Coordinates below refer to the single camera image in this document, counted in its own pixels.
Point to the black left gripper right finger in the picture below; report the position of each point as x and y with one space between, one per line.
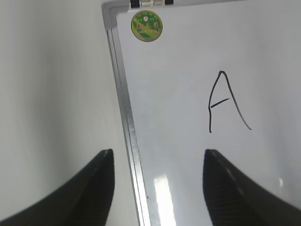
233 199

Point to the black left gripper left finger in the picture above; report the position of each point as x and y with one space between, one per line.
85 200

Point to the aluminium framed whiteboard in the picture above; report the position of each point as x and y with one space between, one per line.
223 75

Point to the round green sticker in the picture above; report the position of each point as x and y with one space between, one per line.
146 26

